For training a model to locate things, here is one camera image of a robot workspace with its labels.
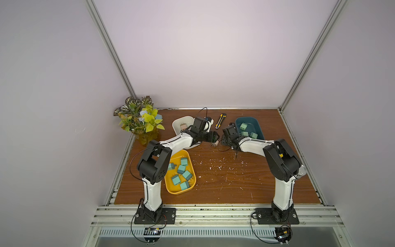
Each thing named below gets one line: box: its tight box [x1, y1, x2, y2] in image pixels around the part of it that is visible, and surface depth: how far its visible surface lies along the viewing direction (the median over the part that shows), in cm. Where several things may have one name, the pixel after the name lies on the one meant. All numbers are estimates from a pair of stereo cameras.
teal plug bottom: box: [182, 170, 193, 181], surface depth 86 cm
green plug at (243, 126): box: [239, 122, 248, 131], surface depth 109 cm
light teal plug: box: [167, 162, 177, 171], surface depth 89 cm
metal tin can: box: [297, 164, 308, 176], surface depth 83 cm
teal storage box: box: [235, 116, 265, 140], surface depth 108 cm
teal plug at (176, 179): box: [171, 174, 181, 186], surface depth 85 cm
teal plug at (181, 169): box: [177, 164, 186, 174], surface depth 89 cm
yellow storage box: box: [164, 149, 197, 194], surface depth 87 cm
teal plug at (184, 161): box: [181, 157, 188, 166], surface depth 92 cm
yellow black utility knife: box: [214, 113, 227, 130], surface depth 115 cm
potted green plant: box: [113, 95, 166, 146], surface depth 90 cm
